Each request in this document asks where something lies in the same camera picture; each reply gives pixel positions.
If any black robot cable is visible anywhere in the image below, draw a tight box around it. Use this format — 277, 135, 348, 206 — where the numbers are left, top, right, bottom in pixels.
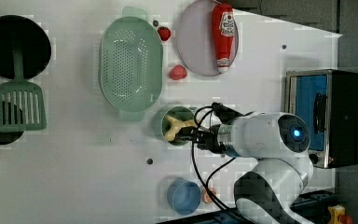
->
190, 102, 255, 218

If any pink strawberry toy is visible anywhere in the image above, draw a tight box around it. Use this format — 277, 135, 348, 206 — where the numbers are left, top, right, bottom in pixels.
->
169, 64, 187, 80

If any green slotted spatula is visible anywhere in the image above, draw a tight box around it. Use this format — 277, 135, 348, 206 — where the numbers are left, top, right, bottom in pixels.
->
0, 49, 47, 133

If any blue cup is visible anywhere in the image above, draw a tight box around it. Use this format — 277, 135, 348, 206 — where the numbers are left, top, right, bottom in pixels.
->
167, 178, 201, 216

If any yellow red emergency button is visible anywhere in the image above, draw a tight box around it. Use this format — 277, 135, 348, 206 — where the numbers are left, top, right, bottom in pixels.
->
327, 204, 353, 224

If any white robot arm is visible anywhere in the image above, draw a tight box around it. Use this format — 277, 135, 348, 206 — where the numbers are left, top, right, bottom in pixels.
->
176, 112, 314, 224

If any orange slice toy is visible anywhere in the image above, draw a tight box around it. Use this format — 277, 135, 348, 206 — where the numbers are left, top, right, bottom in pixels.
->
201, 188, 216, 204

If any plush peeled banana toy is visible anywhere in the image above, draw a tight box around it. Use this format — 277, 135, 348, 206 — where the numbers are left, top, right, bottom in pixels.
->
164, 115, 197, 142

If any lilac round plate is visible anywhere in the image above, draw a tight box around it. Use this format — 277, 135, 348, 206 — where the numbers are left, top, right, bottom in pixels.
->
176, 0, 239, 76

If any red ketchup bottle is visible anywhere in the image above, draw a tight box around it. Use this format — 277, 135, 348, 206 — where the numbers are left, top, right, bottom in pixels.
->
212, 4, 235, 73

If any green mug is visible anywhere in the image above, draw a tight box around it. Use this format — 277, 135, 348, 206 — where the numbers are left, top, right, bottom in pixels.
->
153, 105, 196, 146

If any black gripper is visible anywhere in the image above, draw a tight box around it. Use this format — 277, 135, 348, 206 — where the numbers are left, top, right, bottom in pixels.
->
177, 125, 223, 154

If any black round pan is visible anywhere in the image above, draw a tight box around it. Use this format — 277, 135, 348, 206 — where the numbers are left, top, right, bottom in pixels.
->
0, 15, 52, 79

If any dark red strawberry toy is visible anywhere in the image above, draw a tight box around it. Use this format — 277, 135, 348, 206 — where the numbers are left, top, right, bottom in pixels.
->
152, 20, 172, 41

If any green perforated colander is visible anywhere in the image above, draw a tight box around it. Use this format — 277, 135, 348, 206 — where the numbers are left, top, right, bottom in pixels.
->
99, 6, 163, 121

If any black toaster oven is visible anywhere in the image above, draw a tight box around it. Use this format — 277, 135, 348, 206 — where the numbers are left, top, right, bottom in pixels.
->
284, 69, 358, 169

